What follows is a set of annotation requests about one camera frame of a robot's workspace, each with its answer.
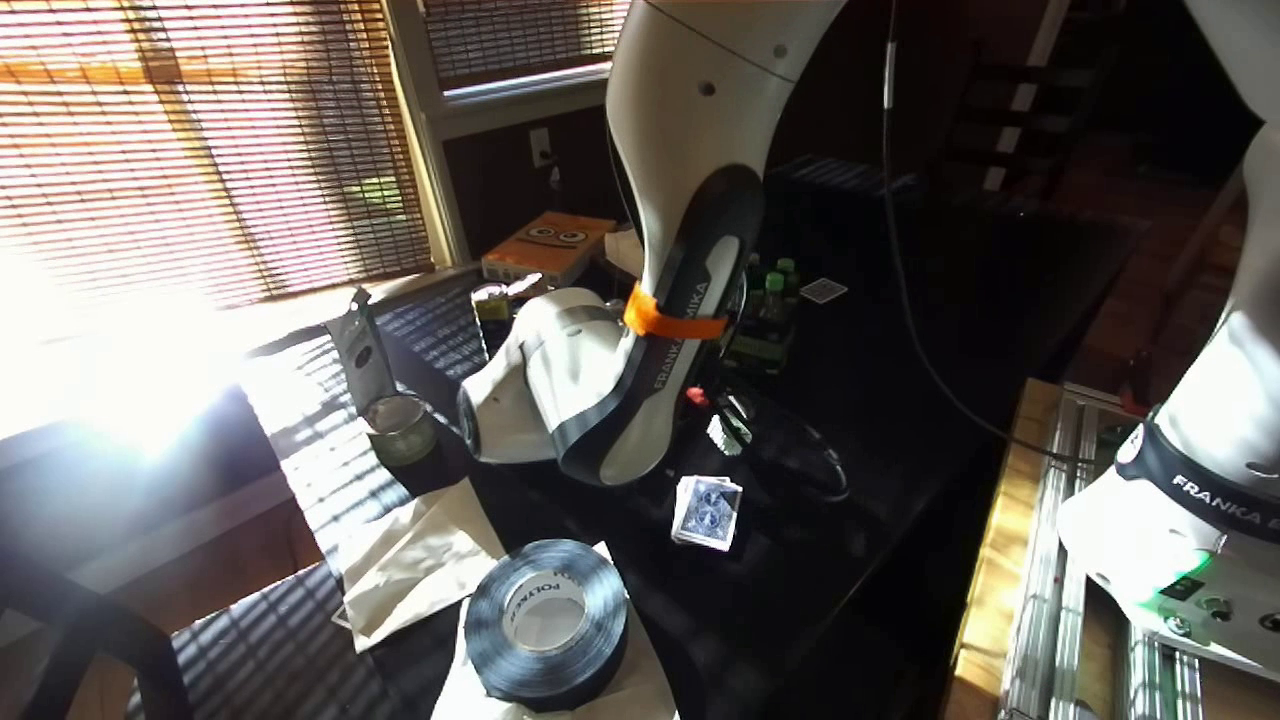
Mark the small bamboo window blind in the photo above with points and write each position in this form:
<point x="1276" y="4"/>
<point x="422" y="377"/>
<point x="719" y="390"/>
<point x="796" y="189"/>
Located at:
<point x="521" y="33"/>

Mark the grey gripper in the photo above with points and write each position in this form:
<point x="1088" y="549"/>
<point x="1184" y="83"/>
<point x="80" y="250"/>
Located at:
<point x="688" y="417"/>

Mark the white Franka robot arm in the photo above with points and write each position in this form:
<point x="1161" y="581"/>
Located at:
<point x="692" y="132"/>

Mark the large bamboo window blind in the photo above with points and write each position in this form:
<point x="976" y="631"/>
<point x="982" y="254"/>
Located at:
<point x="203" y="144"/>

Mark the blue playing card pack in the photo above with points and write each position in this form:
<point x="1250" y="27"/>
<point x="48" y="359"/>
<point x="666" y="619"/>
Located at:
<point x="704" y="509"/>

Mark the dark wooden chair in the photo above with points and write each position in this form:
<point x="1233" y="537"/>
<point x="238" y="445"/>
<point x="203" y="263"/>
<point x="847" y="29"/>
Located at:
<point x="80" y="626"/>

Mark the orange book with eyes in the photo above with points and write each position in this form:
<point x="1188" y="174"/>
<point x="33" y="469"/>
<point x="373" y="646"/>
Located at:
<point x="549" y="244"/>

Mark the black bottle rack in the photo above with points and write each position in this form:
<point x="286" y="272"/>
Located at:
<point x="760" y="351"/>

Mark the small glass jar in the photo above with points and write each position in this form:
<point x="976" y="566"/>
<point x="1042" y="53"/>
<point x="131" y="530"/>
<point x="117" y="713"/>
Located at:
<point x="402" y="435"/>

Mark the white and green carton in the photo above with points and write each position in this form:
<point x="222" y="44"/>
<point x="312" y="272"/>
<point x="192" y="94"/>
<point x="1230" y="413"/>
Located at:
<point x="360" y="351"/>

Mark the green capped bottle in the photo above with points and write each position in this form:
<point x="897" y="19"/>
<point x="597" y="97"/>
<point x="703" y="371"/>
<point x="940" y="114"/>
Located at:
<point x="772" y="294"/>
<point x="790" y="272"/>

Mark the grey tape roll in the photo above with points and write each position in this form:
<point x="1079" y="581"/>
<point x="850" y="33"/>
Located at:
<point x="546" y="623"/>

